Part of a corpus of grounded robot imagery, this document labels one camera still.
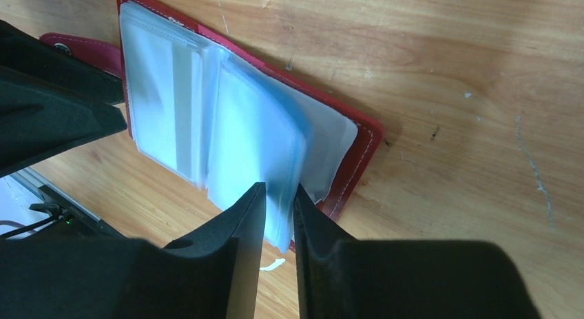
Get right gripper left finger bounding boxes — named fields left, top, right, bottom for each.
left=1, top=183, right=267, bottom=318

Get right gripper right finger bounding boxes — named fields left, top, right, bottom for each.
left=293, top=187, right=540, bottom=318

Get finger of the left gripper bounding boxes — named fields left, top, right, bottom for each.
left=1, top=68, right=127, bottom=176
left=1, top=21, right=124, bottom=105

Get red leather card holder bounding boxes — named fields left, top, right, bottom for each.
left=41, top=0, right=384, bottom=251

